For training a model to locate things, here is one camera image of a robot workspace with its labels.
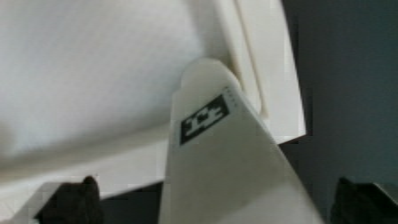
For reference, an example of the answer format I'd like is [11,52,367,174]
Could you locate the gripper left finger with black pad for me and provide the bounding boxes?
[11,174,106,224]

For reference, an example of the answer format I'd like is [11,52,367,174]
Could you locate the white desk leg with tag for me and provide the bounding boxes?
[159,58,326,224]

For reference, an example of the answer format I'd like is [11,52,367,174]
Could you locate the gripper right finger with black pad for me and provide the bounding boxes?
[331,177,398,224]

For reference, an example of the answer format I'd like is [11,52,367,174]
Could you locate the white desk top panel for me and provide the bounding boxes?
[0,0,306,224]

